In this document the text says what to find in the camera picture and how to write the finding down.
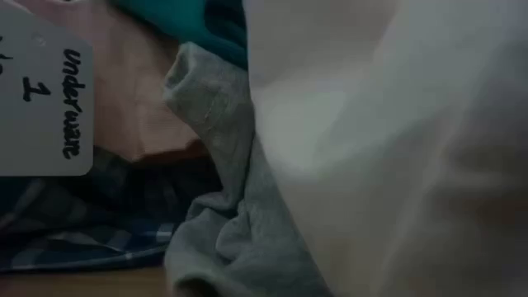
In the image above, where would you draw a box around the blue plaid shirt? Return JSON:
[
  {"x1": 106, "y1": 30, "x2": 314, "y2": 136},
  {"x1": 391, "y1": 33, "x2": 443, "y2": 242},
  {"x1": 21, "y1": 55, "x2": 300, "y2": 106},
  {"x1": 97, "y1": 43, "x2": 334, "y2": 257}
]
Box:
[{"x1": 0, "y1": 146, "x2": 224, "y2": 273}]

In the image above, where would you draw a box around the teal garment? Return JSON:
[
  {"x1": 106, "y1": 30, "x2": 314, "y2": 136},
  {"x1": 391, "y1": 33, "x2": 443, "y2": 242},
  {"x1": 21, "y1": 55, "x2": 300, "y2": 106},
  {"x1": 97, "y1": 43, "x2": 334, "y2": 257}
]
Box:
[{"x1": 107, "y1": 0, "x2": 248, "y2": 71}]

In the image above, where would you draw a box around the white paper tag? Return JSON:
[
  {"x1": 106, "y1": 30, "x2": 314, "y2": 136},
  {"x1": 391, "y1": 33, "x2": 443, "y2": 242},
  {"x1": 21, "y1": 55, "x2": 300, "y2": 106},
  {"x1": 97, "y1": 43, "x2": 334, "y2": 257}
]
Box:
[{"x1": 0, "y1": 2, "x2": 95, "y2": 177}]

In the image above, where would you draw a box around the grey garment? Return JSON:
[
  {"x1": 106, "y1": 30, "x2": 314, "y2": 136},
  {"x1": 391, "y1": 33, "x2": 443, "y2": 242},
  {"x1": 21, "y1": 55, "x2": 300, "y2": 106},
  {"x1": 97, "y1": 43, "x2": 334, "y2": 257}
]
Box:
[{"x1": 162, "y1": 40, "x2": 335, "y2": 297}]

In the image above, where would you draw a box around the white garment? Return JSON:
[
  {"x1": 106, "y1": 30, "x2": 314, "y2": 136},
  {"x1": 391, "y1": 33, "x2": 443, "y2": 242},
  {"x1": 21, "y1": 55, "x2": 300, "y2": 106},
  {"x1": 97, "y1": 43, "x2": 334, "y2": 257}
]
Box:
[{"x1": 241, "y1": 0, "x2": 528, "y2": 297}]

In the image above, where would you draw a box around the light pink garment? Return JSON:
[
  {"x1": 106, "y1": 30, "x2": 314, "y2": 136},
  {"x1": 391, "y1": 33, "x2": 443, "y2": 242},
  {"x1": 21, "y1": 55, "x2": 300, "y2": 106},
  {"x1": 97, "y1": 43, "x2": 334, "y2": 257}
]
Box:
[{"x1": 7, "y1": 0, "x2": 210, "y2": 164}]

